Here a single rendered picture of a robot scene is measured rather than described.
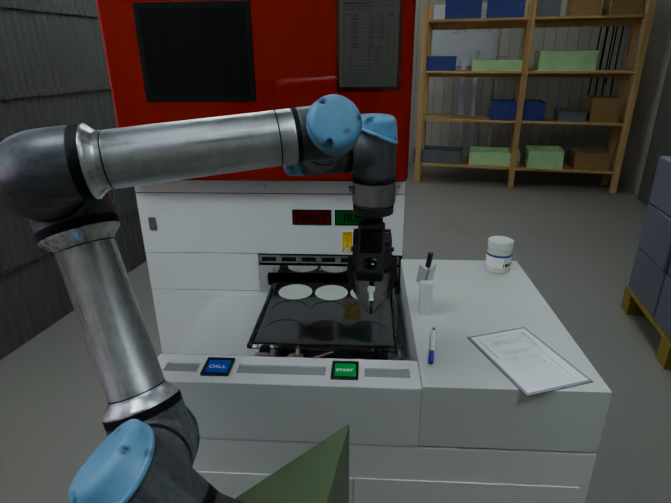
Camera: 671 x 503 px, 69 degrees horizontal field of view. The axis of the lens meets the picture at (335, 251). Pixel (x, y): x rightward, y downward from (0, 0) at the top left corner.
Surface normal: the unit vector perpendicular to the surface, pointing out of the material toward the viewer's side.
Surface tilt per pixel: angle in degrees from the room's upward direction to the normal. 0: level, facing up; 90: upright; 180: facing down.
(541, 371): 0
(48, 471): 0
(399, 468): 90
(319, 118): 67
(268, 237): 90
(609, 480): 0
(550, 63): 90
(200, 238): 90
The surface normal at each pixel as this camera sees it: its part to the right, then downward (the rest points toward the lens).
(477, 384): -0.01, -0.93
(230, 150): 0.25, 0.43
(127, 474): 0.45, -0.38
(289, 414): -0.06, 0.37
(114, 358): 0.15, -0.01
